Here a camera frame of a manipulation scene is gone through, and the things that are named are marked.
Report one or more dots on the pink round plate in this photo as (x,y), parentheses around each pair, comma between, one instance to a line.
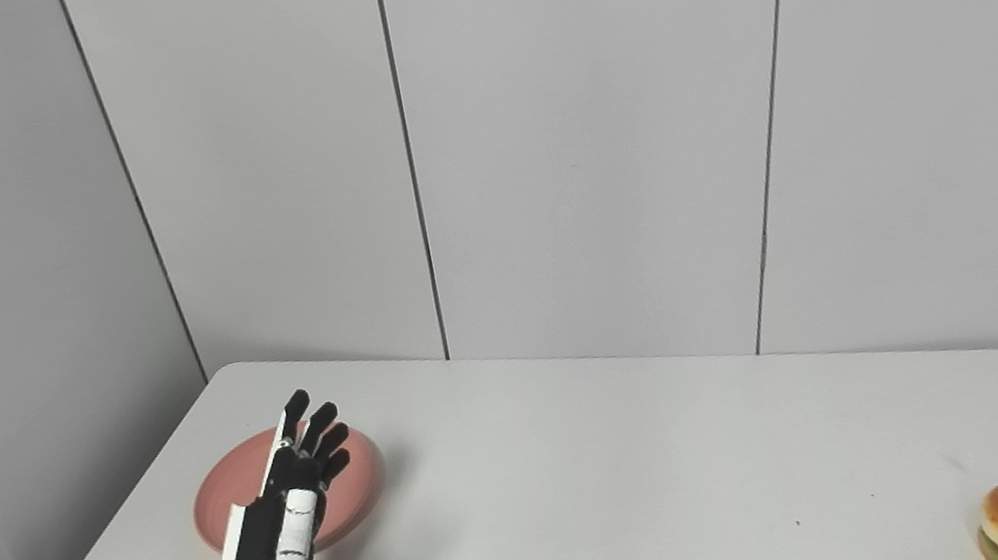
(356,486)

